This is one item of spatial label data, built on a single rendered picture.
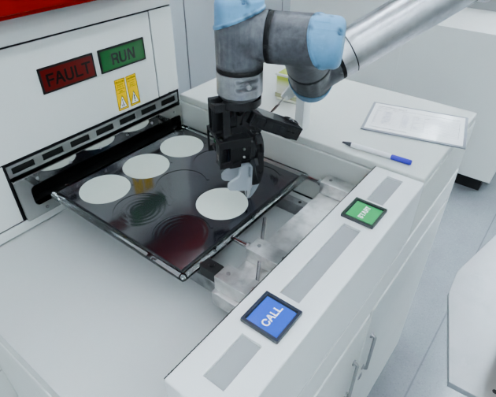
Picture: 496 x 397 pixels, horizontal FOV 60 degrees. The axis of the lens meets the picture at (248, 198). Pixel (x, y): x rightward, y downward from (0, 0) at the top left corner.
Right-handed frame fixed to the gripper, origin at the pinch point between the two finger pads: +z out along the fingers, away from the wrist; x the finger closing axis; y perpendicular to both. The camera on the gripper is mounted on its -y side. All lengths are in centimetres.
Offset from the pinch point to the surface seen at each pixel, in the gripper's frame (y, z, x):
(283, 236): -1.9, 3.2, 11.2
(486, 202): -160, 92, -61
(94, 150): 26.7, -1.6, -23.8
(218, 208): 7.2, 1.3, 1.4
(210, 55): -68, 62, -254
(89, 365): 34.1, 9.1, 20.6
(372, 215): -13.0, -5.2, 20.1
